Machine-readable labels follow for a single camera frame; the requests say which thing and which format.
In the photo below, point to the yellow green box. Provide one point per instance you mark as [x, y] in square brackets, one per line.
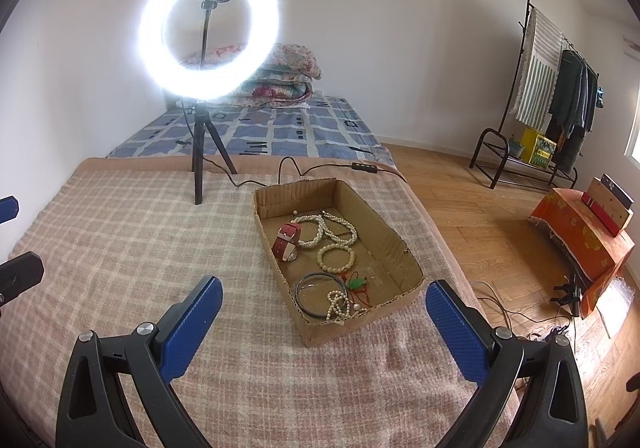
[537, 145]

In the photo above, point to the window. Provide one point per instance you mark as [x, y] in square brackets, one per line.
[634, 127]

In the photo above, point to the tan box dark blue lid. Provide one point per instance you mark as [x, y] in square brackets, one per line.
[617, 200]

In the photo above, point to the folded floral quilt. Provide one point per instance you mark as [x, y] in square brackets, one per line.
[285, 77]

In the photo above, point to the white plastic sheet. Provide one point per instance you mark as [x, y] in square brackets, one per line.
[617, 308]

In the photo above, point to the cardboard box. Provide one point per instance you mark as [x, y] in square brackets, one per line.
[330, 323]

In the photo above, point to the blue patterned bedsheet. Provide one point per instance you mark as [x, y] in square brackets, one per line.
[300, 127]

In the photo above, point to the dark hanging clothes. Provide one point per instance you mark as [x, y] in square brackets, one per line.
[570, 97]

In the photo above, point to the black metal clothes rack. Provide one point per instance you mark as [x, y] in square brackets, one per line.
[487, 130]

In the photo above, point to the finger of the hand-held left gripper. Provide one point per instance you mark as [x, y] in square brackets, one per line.
[20, 275]
[7, 209]

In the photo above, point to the thin black bangle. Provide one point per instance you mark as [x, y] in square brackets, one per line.
[299, 303]

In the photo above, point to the small green pot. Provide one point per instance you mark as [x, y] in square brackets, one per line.
[515, 146]

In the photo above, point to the pink plaid blanket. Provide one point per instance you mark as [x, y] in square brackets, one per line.
[150, 238]

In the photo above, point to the tan box red stripe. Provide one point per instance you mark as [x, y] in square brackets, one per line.
[600, 215]

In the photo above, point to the green striped hanging cloth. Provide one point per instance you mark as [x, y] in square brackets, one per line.
[537, 67]

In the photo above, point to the orange cloth covered table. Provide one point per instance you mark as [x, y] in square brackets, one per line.
[575, 233]

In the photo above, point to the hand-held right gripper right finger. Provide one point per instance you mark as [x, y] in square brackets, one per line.
[455, 328]

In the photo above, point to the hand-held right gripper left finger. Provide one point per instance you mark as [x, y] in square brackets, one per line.
[192, 328]

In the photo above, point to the small black floor tripod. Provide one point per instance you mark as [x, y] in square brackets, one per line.
[572, 295]

